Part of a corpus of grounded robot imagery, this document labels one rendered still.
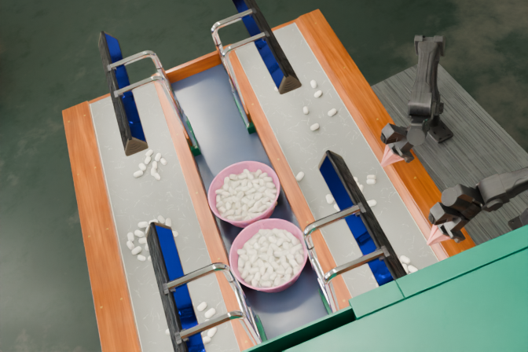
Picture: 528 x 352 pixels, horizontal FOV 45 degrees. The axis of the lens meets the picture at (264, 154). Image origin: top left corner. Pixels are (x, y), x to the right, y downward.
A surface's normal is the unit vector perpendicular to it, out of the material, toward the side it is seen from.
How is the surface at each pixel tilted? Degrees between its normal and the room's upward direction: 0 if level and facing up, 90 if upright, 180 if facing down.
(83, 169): 0
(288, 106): 0
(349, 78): 0
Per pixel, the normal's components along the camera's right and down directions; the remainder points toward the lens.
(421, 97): -0.29, -0.33
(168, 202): -0.21, -0.61
